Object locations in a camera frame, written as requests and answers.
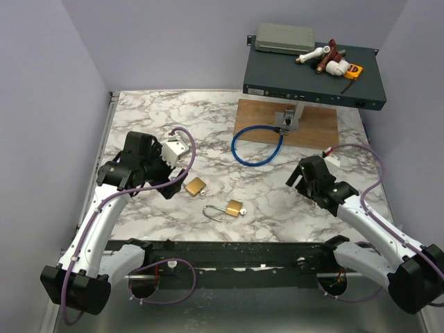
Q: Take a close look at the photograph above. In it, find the grey plastic case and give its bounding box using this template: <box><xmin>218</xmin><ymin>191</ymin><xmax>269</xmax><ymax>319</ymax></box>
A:
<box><xmin>255</xmin><ymin>23</ymin><xmax>316</xmax><ymax>55</ymax></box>

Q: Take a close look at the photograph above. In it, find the blue cable loop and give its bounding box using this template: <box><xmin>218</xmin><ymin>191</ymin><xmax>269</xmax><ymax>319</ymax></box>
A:
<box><xmin>231</xmin><ymin>125</ymin><xmax>284</xmax><ymax>167</ymax></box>

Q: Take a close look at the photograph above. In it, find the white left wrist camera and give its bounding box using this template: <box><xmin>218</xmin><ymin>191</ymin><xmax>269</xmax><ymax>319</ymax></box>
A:
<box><xmin>162</xmin><ymin>137</ymin><xmax>190</xmax><ymax>168</ymax></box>

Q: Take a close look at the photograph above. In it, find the white pipe with brass end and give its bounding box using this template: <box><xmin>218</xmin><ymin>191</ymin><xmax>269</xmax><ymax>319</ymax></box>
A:
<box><xmin>296</xmin><ymin>45</ymin><xmax>331</xmax><ymax>64</ymax></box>

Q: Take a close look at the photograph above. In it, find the brown pipe fitting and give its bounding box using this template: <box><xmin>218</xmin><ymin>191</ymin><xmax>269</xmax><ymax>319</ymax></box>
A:
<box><xmin>316</xmin><ymin>39</ymin><xmax>343</xmax><ymax>74</ymax></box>

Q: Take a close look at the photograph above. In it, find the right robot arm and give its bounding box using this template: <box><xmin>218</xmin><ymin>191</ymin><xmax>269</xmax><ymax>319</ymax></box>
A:
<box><xmin>286</xmin><ymin>155</ymin><xmax>443</xmax><ymax>314</ymax></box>

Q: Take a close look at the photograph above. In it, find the blue rack network switch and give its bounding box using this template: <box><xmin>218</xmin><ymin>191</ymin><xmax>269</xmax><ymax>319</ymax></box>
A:
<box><xmin>243</xmin><ymin>35</ymin><xmax>386</xmax><ymax>111</ymax></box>

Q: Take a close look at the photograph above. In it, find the white pipe elbow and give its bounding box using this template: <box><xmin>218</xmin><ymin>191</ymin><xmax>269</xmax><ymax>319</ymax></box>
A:
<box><xmin>325</xmin><ymin>59</ymin><xmax>350</xmax><ymax>76</ymax></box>

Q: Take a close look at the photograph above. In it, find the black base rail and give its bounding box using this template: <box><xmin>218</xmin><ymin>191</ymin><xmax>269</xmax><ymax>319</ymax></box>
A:
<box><xmin>106</xmin><ymin>239</ymin><xmax>348</xmax><ymax>297</ymax></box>

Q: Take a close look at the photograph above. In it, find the yellow tape measure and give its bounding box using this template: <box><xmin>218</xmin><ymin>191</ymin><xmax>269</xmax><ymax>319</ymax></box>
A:
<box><xmin>343</xmin><ymin>64</ymin><xmax>364</xmax><ymax>80</ymax></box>

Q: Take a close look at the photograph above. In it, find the wooden board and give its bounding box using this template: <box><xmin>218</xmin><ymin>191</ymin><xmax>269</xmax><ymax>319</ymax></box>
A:
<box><xmin>233</xmin><ymin>99</ymin><xmax>339</xmax><ymax>150</ymax></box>

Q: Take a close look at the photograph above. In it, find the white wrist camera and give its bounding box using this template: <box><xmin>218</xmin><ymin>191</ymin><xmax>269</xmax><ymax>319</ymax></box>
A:
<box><xmin>162</xmin><ymin>137</ymin><xmax>190</xmax><ymax>168</ymax></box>
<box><xmin>322</xmin><ymin>147</ymin><xmax>341</xmax><ymax>167</ymax></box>

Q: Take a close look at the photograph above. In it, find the brass padlock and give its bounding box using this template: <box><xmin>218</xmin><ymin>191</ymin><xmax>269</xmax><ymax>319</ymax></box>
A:
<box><xmin>202</xmin><ymin>200</ymin><xmax>245</xmax><ymax>222</ymax></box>
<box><xmin>185</xmin><ymin>177</ymin><xmax>206</xmax><ymax>197</ymax></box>

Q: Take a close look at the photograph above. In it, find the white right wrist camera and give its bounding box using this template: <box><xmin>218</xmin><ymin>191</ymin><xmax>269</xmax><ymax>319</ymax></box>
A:
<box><xmin>322</xmin><ymin>147</ymin><xmax>341</xmax><ymax>167</ymax></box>

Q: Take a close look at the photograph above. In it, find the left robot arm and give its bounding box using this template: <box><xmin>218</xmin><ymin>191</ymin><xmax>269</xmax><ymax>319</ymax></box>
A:
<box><xmin>40</xmin><ymin>128</ymin><xmax>196</xmax><ymax>316</ymax></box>

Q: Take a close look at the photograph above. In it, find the grey metal socket bracket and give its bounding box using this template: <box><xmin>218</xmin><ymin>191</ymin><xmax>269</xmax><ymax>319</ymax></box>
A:
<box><xmin>275</xmin><ymin>108</ymin><xmax>299</xmax><ymax>135</ymax></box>

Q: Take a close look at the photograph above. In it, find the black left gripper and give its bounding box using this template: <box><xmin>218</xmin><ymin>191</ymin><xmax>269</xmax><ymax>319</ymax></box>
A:
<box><xmin>141</xmin><ymin>143</ymin><xmax>188</xmax><ymax>198</ymax></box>

